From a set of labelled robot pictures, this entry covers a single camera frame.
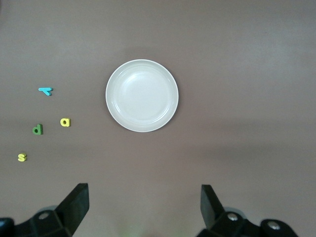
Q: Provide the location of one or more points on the yellow foam letter a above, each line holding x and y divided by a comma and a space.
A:
68, 122

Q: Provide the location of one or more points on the brown table cover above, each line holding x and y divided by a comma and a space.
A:
222, 49

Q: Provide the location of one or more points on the green foam letter p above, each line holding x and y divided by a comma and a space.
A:
40, 129

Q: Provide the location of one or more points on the teal foam letter y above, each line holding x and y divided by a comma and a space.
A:
44, 89

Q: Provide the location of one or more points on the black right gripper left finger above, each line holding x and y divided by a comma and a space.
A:
71, 209

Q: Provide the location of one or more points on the yellow foam letter s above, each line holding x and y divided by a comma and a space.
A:
22, 157

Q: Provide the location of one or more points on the beige brown plate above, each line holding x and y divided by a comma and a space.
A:
142, 95

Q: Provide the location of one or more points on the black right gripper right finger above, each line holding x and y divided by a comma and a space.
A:
212, 209

